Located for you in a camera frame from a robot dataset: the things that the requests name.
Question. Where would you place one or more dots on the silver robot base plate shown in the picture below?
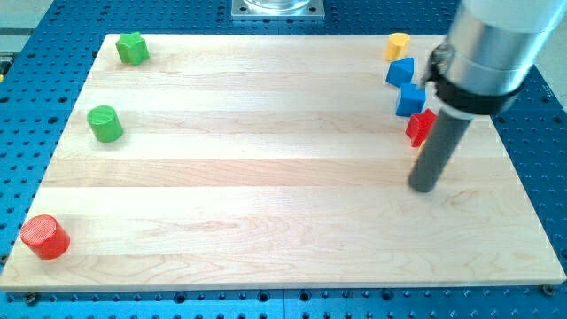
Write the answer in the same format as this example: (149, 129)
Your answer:
(277, 9)

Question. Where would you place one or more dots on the light wooden board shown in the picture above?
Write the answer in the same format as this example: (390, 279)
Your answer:
(271, 161)

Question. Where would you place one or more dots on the yellow cylinder block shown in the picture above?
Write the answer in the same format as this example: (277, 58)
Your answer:
(397, 46)

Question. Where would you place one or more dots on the green star block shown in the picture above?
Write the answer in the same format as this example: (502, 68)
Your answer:
(132, 48)

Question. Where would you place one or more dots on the green cylinder block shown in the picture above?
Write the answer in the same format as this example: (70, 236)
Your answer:
(105, 124)

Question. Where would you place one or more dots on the red star block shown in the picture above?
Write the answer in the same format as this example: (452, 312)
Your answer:
(419, 127)

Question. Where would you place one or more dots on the blue cube block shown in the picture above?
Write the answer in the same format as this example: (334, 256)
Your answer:
(411, 100)

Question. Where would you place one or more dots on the blue perforated table plate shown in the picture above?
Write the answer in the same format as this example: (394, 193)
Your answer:
(47, 76)

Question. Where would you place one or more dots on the blue triangle block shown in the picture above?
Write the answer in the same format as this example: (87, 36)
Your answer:
(400, 71)

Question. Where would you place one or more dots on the red cylinder block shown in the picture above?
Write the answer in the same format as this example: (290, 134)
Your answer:
(45, 237)

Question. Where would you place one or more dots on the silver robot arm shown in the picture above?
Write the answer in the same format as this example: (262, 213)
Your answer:
(479, 68)

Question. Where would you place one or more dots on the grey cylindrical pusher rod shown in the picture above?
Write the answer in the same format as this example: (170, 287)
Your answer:
(445, 135)

